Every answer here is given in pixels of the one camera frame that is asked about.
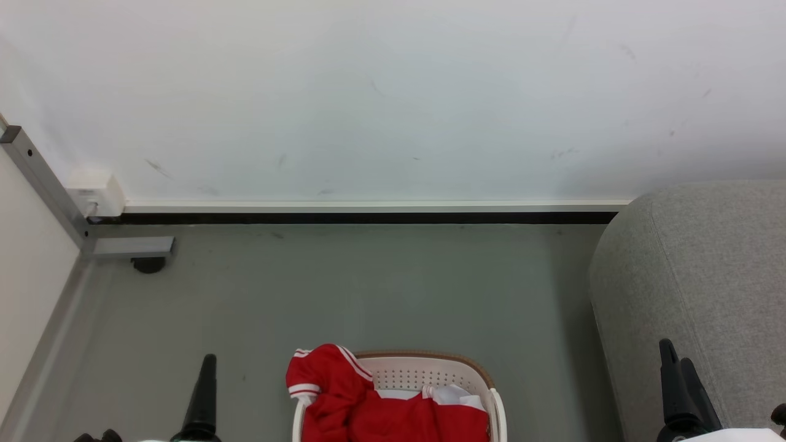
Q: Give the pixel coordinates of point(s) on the black caster wheel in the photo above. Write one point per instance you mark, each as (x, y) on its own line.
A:
(148, 265)

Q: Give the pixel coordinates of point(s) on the black baseboard strip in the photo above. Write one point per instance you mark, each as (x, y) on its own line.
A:
(356, 218)

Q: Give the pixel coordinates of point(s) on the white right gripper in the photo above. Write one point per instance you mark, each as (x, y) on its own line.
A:
(724, 436)

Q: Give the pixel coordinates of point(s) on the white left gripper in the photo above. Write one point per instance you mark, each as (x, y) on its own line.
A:
(196, 437)

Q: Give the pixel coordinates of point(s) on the white cloth in basket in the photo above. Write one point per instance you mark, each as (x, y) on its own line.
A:
(454, 395)

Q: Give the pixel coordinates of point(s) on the cream partition panel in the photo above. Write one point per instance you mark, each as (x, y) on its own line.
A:
(27, 270)

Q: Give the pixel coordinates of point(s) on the grey fabric sofa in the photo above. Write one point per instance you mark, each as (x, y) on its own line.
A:
(706, 288)

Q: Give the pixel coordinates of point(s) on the red shirt with white stripes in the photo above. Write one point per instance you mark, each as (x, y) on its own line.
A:
(362, 408)

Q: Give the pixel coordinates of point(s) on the white wall socket box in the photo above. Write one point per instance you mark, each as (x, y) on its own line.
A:
(97, 191)

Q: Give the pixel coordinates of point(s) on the white perforated laundry basket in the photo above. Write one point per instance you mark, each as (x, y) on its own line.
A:
(424, 371)

